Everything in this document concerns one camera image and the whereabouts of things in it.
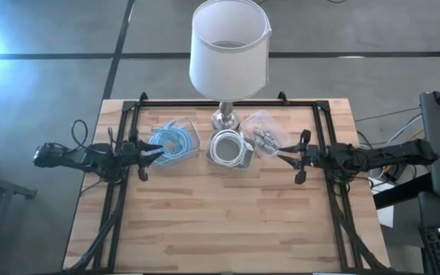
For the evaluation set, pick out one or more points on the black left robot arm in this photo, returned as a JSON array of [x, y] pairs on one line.
[[90, 158]]

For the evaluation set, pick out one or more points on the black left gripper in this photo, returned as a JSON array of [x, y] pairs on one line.
[[129, 154]]

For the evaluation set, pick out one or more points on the black slanted bar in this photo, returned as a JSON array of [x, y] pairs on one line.
[[403, 191]]

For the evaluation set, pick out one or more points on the white paper sheet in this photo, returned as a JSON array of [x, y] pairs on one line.
[[385, 214]]

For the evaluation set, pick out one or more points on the white shade silver table lamp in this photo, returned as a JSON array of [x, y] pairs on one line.
[[227, 57]]

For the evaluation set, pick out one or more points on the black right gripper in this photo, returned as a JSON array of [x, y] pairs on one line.
[[317, 156]]

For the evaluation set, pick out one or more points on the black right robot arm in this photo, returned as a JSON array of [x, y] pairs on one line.
[[395, 151]]

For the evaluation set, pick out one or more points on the black metal table frame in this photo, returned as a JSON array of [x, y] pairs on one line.
[[224, 103]]

